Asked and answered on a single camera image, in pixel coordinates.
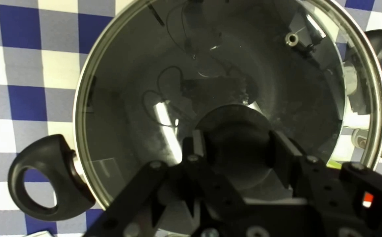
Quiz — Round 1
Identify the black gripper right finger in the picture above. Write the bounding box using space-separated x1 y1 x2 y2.
268 129 382 237

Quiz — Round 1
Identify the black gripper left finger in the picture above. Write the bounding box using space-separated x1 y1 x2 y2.
84 129 244 237

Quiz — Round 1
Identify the glass lid black knob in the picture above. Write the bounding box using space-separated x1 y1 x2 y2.
72 0 382 211

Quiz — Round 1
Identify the black cooking pot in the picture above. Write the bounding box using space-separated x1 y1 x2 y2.
6 0 382 222

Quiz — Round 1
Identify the white lying container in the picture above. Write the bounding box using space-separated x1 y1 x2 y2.
342 65 364 98

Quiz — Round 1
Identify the blue white checkered tablecloth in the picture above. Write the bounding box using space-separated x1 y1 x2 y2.
0 0 382 237

